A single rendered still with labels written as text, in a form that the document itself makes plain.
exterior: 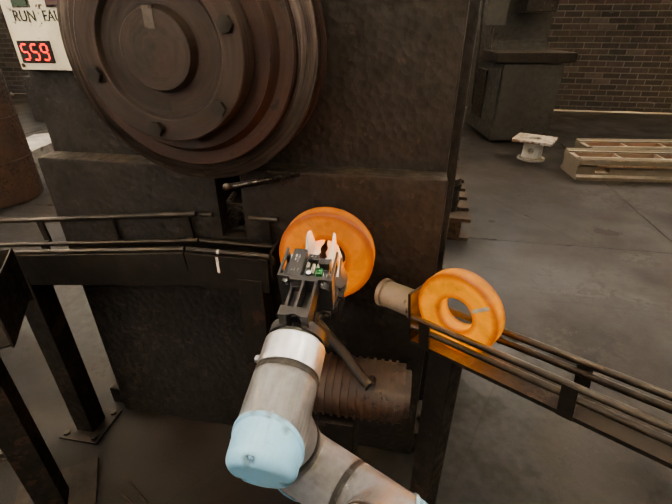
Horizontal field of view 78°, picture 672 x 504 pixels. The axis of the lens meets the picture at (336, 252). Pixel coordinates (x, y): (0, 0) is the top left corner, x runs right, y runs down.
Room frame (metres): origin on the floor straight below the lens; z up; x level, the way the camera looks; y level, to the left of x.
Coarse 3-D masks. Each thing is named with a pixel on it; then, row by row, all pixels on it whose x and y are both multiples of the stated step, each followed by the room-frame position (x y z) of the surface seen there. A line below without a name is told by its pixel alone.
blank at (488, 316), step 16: (448, 272) 0.61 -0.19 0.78; (464, 272) 0.60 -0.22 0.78; (432, 288) 0.62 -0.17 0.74; (448, 288) 0.59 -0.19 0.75; (464, 288) 0.57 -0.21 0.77; (480, 288) 0.56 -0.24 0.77; (432, 304) 0.61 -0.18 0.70; (480, 304) 0.55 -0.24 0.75; (496, 304) 0.55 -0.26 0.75; (432, 320) 0.61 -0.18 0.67; (448, 320) 0.60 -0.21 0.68; (480, 320) 0.55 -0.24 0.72; (496, 320) 0.53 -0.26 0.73; (448, 336) 0.58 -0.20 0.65; (480, 336) 0.54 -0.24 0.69; (496, 336) 0.53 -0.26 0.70
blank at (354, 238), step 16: (320, 208) 0.60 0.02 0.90; (336, 208) 0.60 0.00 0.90; (304, 224) 0.58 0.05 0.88; (320, 224) 0.57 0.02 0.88; (336, 224) 0.57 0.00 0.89; (352, 224) 0.57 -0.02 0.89; (288, 240) 0.58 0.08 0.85; (304, 240) 0.58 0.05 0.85; (336, 240) 0.57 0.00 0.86; (352, 240) 0.56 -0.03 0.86; (368, 240) 0.56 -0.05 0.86; (352, 256) 0.56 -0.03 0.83; (368, 256) 0.56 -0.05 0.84; (352, 272) 0.56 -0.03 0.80; (368, 272) 0.56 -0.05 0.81; (352, 288) 0.56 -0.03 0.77
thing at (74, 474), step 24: (0, 264) 0.78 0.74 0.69; (0, 288) 0.67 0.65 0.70; (24, 288) 0.77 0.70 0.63; (0, 312) 0.62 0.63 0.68; (24, 312) 0.72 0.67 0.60; (0, 336) 0.64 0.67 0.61; (0, 360) 0.69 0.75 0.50; (0, 384) 0.65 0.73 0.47; (0, 408) 0.64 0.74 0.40; (24, 408) 0.68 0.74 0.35; (0, 432) 0.63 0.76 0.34; (24, 432) 0.64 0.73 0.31; (24, 456) 0.63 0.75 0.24; (48, 456) 0.68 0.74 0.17; (24, 480) 0.62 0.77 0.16; (48, 480) 0.64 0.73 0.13; (72, 480) 0.72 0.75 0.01; (96, 480) 0.72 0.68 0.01
